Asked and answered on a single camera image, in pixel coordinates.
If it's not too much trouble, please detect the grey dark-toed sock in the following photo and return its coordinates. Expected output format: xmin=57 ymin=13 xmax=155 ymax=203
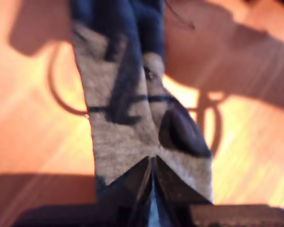
xmin=70 ymin=0 xmax=215 ymax=227

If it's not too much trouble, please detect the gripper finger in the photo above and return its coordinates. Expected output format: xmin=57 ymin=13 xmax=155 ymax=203
xmin=153 ymin=155 xmax=213 ymax=207
xmin=101 ymin=156 xmax=153 ymax=207

